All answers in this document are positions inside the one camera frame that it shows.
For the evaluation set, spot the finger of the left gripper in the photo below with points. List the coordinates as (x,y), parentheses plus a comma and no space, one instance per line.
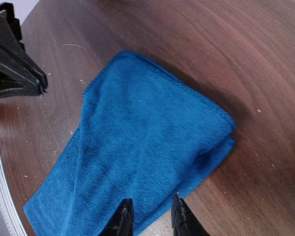
(19,74)

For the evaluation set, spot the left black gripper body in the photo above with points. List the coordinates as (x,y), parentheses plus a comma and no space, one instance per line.
(7,11)

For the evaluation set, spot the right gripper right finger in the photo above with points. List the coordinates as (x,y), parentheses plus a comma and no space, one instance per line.
(184,222)

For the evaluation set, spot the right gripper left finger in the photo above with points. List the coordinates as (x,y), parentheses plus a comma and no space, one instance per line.
(121,222)

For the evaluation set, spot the blue towel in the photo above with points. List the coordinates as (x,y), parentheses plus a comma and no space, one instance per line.
(143,135)

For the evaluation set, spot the front aluminium rail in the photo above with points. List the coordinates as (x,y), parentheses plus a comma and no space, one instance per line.
(2,186)

